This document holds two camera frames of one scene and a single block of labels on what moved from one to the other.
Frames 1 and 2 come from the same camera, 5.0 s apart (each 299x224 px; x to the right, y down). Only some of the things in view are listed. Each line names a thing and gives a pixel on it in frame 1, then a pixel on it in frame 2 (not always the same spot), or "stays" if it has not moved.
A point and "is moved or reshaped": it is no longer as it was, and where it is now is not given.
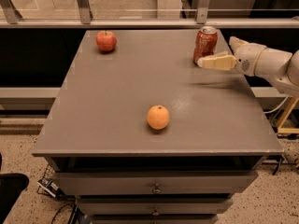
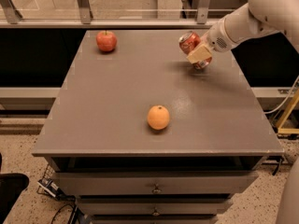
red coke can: (206, 42) is moved or reshaped
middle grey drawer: (157, 205) stays
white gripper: (248, 58) -> (215, 38)
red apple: (106, 40) stays
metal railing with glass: (149, 7) stays
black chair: (11, 187) stays
